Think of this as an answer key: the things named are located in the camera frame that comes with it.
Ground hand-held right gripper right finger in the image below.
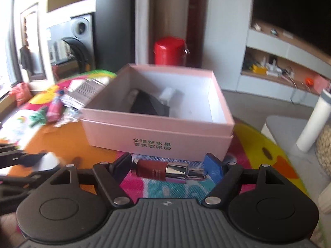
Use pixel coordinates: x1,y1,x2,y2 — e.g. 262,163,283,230
202,153,281,209

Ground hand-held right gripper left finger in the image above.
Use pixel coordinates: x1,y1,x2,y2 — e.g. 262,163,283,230
49,152,133,209

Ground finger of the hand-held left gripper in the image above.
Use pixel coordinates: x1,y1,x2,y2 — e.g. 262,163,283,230
0,171,56,215
0,142,47,168

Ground red and silver lipstick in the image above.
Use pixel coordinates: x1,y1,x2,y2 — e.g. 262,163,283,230
131,159,208,184

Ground pink cardboard box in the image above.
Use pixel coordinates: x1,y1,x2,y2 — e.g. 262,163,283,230
81,63,236,161

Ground pink tube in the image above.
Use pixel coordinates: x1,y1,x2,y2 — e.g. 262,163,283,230
47,93,65,123

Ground clear plastic bag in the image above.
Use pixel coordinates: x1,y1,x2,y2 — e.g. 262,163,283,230
54,107,81,128

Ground white barcode labelled box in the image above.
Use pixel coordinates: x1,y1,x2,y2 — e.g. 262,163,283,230
65,79,107,108

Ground colourful cartoon play mat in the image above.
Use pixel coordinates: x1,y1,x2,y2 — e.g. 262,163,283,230
0,69,309,248

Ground red plastic bag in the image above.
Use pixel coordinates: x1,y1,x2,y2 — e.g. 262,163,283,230
12,82,33,106

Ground black and cream pouch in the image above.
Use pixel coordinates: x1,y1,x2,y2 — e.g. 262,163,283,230
127,88,171,117

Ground small white box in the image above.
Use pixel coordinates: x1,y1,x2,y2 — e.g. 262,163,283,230
159,88,179,107

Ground white cylinder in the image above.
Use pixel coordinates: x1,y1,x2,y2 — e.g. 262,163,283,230
296,88,331,152

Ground yellow shelf item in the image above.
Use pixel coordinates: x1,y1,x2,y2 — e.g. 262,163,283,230
252,64,268,75

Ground glass jar of beans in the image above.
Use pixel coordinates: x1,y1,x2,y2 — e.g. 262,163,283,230
314,126,331,173

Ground red bin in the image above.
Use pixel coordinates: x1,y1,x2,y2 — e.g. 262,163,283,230
153,37,190,66

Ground silver washing machine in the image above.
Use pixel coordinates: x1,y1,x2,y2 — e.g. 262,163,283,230
48,14,95,81

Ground white shelf unit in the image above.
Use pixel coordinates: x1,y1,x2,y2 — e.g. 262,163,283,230
240,18,331,97

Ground pink box on shelf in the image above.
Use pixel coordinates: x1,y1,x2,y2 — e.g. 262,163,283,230
312,75,331,93

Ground black television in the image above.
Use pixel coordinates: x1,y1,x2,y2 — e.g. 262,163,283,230
252,0,331,47

